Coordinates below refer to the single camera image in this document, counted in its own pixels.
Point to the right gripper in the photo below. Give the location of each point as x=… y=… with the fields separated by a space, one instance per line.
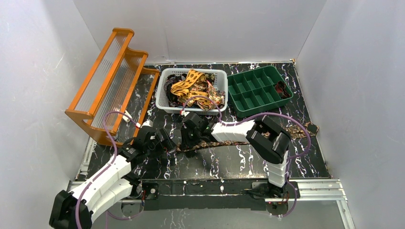
x=186 y=136

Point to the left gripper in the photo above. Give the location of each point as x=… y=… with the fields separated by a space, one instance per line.
x=166 y=139

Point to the black brown floral tie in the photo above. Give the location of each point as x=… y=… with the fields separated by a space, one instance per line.
x=294 y=130

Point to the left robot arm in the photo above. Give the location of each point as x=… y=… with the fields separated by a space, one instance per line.
x=81 y=206

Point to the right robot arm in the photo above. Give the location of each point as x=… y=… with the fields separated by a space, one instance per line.
x=266 y=137

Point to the white plastic basket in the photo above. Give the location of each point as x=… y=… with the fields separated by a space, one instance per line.
x=162 y=99

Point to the flamingo patterned tie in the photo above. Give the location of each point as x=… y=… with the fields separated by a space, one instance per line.
x=214 y=98

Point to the yellow patterned tie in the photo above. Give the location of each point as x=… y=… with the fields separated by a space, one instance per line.
x=193 y=91

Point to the orange wooden rack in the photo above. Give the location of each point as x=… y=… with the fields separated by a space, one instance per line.
x=104 y=95

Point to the green compartment tray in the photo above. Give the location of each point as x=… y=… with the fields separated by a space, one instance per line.
x=252 y=92

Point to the rolled dark red tie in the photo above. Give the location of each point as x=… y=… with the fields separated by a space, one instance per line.
x=281 y=90

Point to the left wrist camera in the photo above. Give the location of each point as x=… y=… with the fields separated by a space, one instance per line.
x=146 y=123

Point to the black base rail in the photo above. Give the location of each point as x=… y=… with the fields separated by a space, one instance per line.
x=207 y=193

